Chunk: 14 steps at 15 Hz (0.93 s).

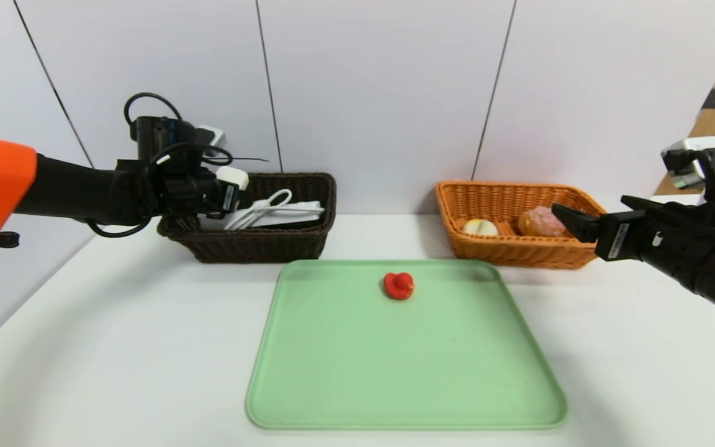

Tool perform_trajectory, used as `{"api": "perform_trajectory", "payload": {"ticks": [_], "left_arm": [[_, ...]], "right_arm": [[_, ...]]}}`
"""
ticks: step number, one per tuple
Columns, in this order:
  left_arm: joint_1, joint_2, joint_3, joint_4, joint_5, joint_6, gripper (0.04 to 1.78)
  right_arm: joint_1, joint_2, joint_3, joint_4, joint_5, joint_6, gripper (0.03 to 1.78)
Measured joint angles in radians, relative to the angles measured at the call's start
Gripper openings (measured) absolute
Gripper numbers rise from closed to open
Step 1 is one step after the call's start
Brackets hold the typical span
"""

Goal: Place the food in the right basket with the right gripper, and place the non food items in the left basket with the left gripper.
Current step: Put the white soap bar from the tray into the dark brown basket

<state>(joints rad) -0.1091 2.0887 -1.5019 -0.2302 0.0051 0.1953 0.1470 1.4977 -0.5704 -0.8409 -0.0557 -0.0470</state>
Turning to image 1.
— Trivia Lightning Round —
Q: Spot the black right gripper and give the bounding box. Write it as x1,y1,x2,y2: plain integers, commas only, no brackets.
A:
551,195,693,291

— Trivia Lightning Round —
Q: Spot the pink burger bun toy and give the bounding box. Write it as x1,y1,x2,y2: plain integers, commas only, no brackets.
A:
517,206,568,237

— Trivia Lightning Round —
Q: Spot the cream steamed bun toy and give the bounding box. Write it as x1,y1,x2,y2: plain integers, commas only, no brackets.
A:
462,219,500,237

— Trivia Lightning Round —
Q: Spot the red rubber duck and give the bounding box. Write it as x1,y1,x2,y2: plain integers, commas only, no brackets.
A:
384,272,415,301

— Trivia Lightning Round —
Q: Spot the white power strip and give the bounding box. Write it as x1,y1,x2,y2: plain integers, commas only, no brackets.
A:
199,200,326,232

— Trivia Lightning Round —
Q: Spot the orange wicker basket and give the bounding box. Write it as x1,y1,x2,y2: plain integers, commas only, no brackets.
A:
434,181,631,270

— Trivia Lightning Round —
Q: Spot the dark brown wicker basket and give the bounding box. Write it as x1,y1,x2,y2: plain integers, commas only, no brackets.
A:
156,173,337,264

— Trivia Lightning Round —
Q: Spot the white side table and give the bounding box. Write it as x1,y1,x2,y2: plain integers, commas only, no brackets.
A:
650,194,706,207

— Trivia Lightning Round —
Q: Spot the light green plastic tray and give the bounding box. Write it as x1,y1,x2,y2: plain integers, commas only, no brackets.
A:
245,259,569,430

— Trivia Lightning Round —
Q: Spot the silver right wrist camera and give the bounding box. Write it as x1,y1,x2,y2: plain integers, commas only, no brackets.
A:
662,136,715,191

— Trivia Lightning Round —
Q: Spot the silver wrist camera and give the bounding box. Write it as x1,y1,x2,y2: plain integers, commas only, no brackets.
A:
662,136,715,191
196,125,228,151

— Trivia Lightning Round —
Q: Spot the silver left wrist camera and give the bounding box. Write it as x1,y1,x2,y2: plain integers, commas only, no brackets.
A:
196,125,228,151

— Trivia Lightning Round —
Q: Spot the thick black left camera cable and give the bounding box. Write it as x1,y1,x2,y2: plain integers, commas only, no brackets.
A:
124,93,184,126

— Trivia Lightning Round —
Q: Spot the black tagged left arm cable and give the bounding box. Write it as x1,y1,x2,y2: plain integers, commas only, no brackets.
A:
86,142,234,239

